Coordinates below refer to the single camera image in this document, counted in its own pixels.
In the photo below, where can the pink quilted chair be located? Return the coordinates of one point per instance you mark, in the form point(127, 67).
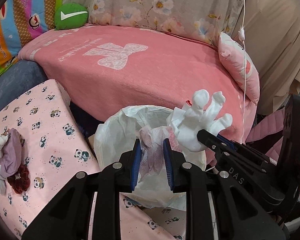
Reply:
point(267, 135)

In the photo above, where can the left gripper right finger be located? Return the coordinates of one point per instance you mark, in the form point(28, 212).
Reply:
point(217, 207)

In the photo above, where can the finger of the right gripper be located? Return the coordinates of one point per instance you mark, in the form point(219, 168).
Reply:
point(251, 169)
point(229, 143)

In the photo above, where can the blue grey cushion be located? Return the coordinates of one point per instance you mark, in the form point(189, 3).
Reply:
point(18, 79)

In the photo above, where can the colourful monkey print pillow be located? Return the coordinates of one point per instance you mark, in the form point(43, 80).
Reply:
point(20, 22)

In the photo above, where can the white lined trash bin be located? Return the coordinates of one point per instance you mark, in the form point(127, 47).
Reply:
point(148, 124)

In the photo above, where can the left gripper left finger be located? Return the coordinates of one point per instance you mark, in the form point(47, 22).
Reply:
point(88, 206)

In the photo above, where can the pink panda print sheet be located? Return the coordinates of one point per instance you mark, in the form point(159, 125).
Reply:
point(53, 151)

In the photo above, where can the pink small pillow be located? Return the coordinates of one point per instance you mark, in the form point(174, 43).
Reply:
point(240, 66)

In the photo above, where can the pink blanket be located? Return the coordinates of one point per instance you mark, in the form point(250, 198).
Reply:
point(106, 68)

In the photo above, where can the dark red velvet scrunchie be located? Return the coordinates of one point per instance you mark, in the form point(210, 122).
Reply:
point(20, 181)

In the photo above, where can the beige curtain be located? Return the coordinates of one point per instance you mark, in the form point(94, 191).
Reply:
point(272, 39)

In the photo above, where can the purple cloth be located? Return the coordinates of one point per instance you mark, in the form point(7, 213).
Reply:
point(11, 159)

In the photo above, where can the floral grey quilt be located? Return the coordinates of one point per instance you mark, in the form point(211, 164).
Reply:
point(201, 20)

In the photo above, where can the green swoosh cushion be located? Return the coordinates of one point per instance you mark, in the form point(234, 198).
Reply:
point(70, 16)

